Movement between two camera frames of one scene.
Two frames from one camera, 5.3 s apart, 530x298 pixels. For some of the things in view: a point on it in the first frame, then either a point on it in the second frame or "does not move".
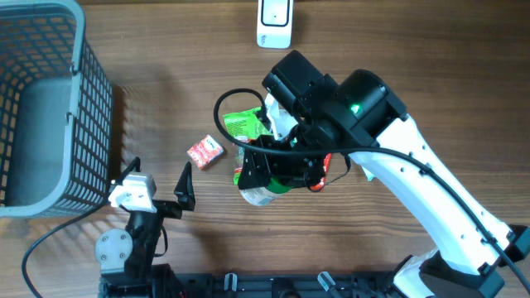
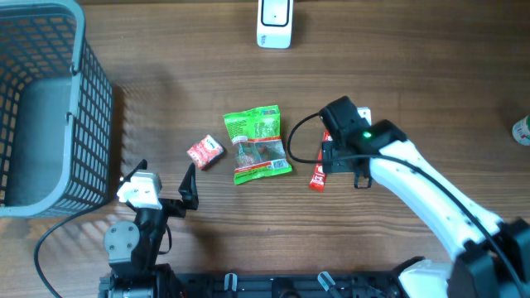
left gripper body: (169, 209) does not move
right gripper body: (296, 168) → (332, 151)
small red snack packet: (205, 151) does not move
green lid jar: (259, 196) → (521, 131)
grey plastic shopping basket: (55, 112) does not move
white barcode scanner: (274, 24) does not move
